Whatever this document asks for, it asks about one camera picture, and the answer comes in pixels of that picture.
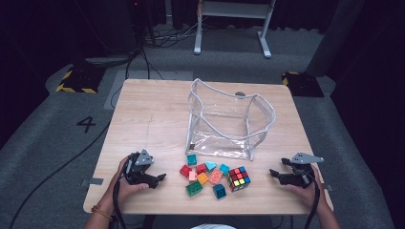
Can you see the dark equipment stand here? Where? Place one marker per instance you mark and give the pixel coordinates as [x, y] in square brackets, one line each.
[108, 31]

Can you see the turquoise toy brick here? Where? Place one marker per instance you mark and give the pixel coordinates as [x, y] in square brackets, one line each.
[224, 169]

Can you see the orange toy brick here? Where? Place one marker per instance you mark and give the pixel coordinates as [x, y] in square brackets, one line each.
[202, 178]

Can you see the black yellow striped base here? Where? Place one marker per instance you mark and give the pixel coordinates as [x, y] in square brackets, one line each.
[81, 81]
[302, 85]

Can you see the grey column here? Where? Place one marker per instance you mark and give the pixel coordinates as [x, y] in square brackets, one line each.
[337, 35]

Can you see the white metal stand frame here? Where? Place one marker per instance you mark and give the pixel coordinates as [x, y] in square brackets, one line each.
[235, 9]

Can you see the pink toy brick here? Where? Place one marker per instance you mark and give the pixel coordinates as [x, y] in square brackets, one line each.
[192, 176]

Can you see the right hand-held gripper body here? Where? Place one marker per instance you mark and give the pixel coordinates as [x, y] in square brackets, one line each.
[301, 178]

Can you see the round grey table grommet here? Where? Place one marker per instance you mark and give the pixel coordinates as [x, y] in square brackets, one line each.
[240, 93]

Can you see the person's white clothing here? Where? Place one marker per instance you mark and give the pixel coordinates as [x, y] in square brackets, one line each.
[213, 226]

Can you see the teal toy brick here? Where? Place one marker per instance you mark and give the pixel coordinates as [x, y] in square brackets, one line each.
[191, 159]

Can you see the light blue toy brick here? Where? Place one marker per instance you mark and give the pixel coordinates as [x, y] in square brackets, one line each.
[210, 165]

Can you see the person's left hand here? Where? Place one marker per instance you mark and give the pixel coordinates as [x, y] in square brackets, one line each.
[127, 191]

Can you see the green toy brick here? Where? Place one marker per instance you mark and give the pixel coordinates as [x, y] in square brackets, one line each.
[194, 188]

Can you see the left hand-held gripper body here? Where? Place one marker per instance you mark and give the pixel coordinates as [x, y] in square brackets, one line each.
[140, 173]

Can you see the grey tape strip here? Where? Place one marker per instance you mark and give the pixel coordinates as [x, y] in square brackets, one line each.
[328, 187]
[92, 181]

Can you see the multicoloured puzzle cube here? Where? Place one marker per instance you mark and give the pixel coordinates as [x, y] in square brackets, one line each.
[238, 179]

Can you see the salmon toy brick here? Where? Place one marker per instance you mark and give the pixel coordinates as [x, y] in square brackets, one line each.
[215, 176]

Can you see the person's right hand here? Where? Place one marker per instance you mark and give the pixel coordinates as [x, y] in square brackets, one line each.
[309, 195]

